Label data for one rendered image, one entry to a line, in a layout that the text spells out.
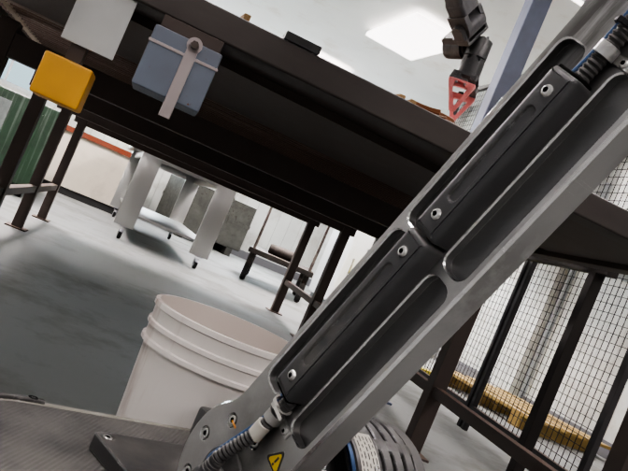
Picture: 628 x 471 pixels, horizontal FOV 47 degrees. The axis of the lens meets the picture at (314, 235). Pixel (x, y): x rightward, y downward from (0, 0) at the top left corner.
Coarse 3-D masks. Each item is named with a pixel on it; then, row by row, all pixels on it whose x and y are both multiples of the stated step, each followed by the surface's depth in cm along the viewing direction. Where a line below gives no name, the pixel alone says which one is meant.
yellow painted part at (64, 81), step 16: (80, 48) 135; (48, 64) 131; (64, 64) 132; (80, 64) 136; (32, 80) 131; (48, 80) 131; (64, 80) 132; (80, 80) 132; (48, 96) 131; (64, 96) 132; (80, 96) 133
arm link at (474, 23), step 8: (448, 0) 172; (456, 0) 170; (464, 0) 171; (472, 0) 172; (448, 8) 174; (456, 8) 172; (464, 8) 171; (472, 8) 173; (480, 8) 174; (456, 16) 173; (464, 16) 172; (472, 16) 174; (480, 16) 175; (456, 24) 175; (464, 24) 173; (472, 24) 174; (480, 24) 176; (472, 32) 174
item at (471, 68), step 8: (464, 56) 180; (472, 56) 178; (464, 64) 179; (472, 64) 178; (480, 64) 179; (456, 72) 176; (464, 72) 176; (472, 72) 178; (480, 72) 180; (472, 80) 176
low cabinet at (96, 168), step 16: (64, 144) 859; (80, 144) 865; (96, 144) 871; (80, 160) 867; (96, 160) 873; (112, 160) 879; (128, 160) 885; (48, 176) 858; (64, 176) 864; (80, 176) 869; (96, 176) 875; (112, 176) 881; (64, 192) 868; (80, 192) 872; (96, 192) 877; (112, 192) 883; (112, 208) 888
